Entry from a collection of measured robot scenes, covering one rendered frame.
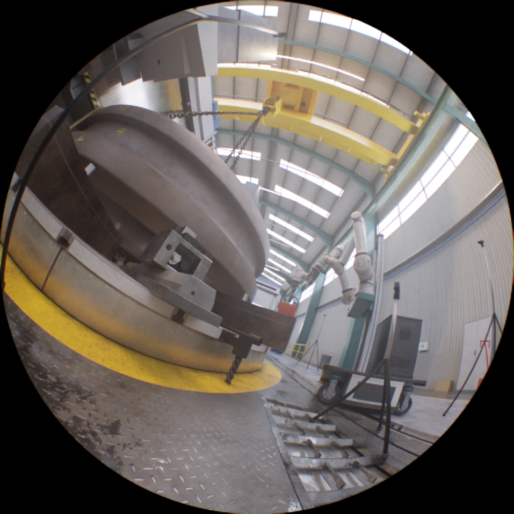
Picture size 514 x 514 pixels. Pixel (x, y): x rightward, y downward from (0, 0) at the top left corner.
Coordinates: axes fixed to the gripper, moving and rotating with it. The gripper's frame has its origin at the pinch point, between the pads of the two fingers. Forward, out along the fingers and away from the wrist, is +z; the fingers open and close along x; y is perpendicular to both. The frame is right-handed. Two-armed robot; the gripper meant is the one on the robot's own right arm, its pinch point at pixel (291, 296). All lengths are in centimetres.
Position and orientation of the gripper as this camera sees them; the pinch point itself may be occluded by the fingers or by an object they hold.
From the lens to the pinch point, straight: 197.6
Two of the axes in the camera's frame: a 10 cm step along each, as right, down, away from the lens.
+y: 9.0, 2.2, -3.9
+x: 2.3, 5.1, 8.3
